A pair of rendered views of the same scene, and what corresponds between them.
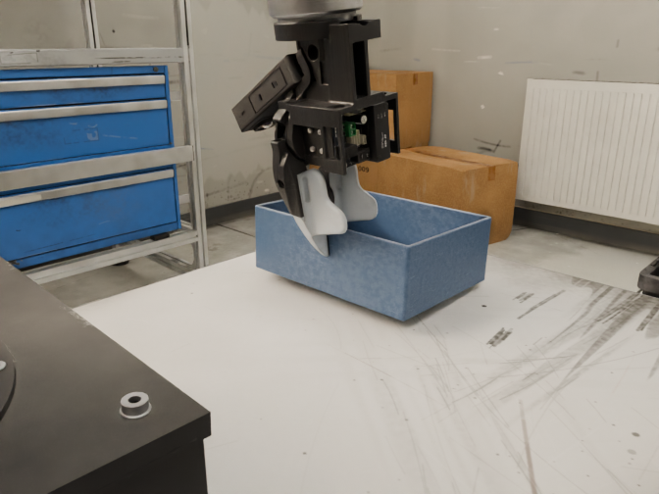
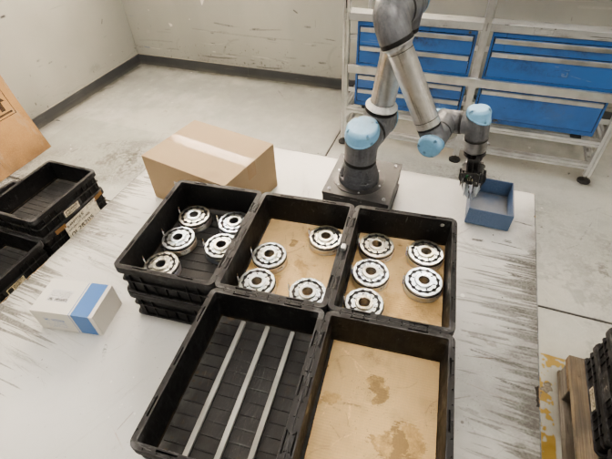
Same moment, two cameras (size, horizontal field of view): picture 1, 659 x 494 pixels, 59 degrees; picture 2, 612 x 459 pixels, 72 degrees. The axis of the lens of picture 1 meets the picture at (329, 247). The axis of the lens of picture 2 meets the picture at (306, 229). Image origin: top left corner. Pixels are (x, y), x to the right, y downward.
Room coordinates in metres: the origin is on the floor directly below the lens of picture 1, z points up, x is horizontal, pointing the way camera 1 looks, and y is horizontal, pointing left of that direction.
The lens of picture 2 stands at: (-0.47, -0.89, 1.77)
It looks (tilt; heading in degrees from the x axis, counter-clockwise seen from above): 44 degrees down; 69
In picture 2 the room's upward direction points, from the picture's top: 3 degrees counter-clockwise
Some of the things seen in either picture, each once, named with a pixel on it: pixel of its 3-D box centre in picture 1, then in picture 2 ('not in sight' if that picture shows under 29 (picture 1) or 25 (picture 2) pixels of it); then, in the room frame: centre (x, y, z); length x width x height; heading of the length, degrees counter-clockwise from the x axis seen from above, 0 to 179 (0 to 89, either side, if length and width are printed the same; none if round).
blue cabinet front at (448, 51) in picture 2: not in sight; (409, 71); (1.17, 1.33, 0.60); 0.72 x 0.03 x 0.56; 136
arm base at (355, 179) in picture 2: not in sight; (359, 168); (0.19, 0.23, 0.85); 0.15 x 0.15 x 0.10
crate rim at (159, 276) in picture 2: not in sight; (194, 228); (-0.44, 0.09, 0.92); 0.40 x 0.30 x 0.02; 52
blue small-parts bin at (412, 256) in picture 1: (370, 242); (489, 202); (0.59, -0.04, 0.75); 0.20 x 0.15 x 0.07; 48
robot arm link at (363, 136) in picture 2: not in sight; (362, 139); (0.19, 0.23, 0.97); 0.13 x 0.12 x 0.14; 36
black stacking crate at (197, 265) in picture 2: not in sight; (198, 239); (-0.44, 0.09, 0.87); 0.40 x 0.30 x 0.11; 52
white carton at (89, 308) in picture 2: not in sight; (77, 306); (-0.84, 0.10, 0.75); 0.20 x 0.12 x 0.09; 147
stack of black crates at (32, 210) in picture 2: not in sight; (61, 223); (-1.03, 1.05, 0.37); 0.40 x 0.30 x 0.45; 46
